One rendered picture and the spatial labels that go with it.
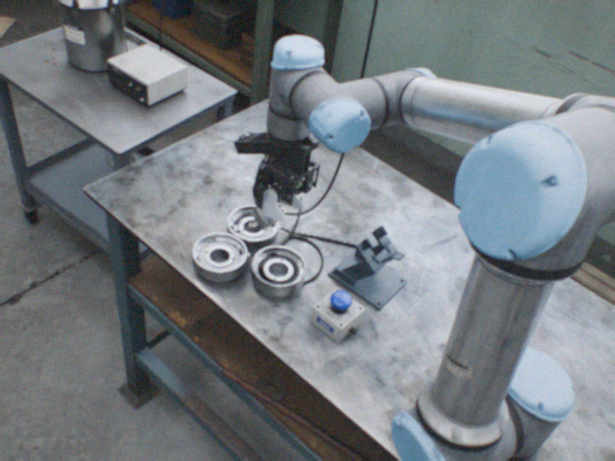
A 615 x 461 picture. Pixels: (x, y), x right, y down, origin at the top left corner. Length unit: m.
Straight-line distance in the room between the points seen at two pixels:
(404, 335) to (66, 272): 1.45
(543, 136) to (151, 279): 1.15
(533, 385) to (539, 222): 0.41
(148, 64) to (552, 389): 1.42
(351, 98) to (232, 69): 2.06
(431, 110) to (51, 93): 1.31
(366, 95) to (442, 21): 1.84
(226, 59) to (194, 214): 1.72
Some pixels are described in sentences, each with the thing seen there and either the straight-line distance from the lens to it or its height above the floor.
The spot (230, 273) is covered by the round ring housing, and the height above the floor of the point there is 0.83.
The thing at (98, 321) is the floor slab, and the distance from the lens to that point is 2.21.
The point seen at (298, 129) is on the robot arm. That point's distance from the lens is 1.01.
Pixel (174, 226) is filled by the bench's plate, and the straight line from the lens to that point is 1.34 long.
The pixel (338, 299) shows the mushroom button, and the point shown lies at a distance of 1.13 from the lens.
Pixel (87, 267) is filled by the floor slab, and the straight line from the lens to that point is 2.37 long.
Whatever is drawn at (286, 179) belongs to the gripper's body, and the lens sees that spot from 1.05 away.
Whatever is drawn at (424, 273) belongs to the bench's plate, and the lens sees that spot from 1.33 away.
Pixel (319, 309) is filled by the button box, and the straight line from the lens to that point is 1.15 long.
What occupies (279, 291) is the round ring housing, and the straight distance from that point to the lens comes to 1.19.
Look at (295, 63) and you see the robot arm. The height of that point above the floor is 1.27.
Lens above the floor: 1.73
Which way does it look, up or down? 44 degrees down
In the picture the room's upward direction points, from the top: 10 degrees clockwise
